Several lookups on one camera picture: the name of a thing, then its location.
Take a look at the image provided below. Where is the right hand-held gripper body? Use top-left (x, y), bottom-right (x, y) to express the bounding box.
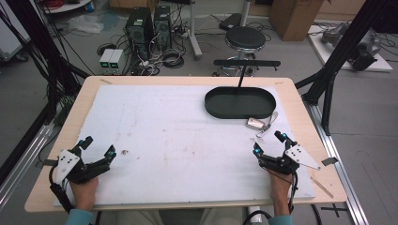
top-left (257, 142), bottom-right (322, 176)

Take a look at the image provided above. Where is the light wooden table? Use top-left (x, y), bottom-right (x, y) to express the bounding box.
top-left (23, 75), bottom-right (348, 214)

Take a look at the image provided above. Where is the black computer tower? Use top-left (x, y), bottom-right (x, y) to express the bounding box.
top-left (125, 7), bottom-right (155, 61)
top-left (153, 5), bottom-right (173, 52)

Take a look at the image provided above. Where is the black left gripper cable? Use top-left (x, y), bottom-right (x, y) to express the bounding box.
top-left (48, 162), bottom-right (77, 215)

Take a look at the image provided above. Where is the brown cardboard box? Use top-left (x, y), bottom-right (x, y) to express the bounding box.
top-left (268, 0), bottom-right (326, 42)

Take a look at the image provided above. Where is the person's right hand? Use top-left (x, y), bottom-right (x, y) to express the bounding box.
top-left (268, 170), bottom-right (294, 218)

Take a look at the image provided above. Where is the white foam mat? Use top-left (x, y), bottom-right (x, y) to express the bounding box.
top-left (52, 84), bottom-right (316, 207)

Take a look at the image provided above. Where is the clear plastic bag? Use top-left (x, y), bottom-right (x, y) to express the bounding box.
top-left (66, 14), bottom-right (105, 35)

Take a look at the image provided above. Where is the white round table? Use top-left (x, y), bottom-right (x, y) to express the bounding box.
top-left (39, 0), bottom-right (94, 14)

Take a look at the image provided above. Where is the black frame strut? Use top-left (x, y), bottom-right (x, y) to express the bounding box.
top-left (294, 0), bottom-right (398, 137)
top-left (0, 0), bottom-right (92, 132)

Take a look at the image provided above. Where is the aluminium rail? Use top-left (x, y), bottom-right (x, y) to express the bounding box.
top-left (0, 102), bottom-right (64, 211)
top-left (302, 100), bottom-right (371, 225)

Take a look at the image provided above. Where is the white floor board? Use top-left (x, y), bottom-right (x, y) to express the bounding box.
top-left (307, 24), bottom-right (394, 73)

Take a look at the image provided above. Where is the black jewelry stand with tray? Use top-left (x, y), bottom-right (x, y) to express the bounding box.
top-left (204, 58), bottom-right (282, 120)

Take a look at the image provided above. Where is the white power supply unit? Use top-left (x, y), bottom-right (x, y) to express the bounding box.
top-left (99, 48), bottom-right (115, 76)
top-left (108, 49), bottom-right (125, 76)

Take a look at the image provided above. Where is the grey robot device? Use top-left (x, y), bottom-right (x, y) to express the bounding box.
top-left (320, 21), bottom-right (383, 72)

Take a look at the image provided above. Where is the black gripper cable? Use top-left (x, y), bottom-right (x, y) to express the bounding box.
top-left (242, 172), bottom-right (299, 225)
top-left (48, 162), bottom-right (77, 215)

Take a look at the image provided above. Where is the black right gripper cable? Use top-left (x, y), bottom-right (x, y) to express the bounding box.
top-left (242, 172), bottom-right (299, 225)

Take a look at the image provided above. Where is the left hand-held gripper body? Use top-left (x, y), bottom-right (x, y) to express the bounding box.
top-left (54, 146), bottom-right (106, 186)

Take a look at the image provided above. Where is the grey metal stand leg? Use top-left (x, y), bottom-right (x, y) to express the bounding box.
top-left (187, 0), bottom-right (204, 61)

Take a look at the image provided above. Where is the thin wooden stick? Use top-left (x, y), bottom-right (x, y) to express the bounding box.
top-left (310, 175), bottom-right (335, 200)

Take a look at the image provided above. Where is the coiled black cable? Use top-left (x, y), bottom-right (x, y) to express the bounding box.
top-left (161, 49), bottom-right (186, 69)

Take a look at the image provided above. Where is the black tape cross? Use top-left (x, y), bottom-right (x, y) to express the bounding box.
top-left (320, 202), bottom-right (348, 218)

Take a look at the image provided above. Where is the person's left hand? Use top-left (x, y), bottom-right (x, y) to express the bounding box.
top-left (69, 175), bottom-right (100, 212)

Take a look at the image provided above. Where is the black round stool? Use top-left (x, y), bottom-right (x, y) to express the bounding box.
top-left (215, 25), bottom-right (272, 78)

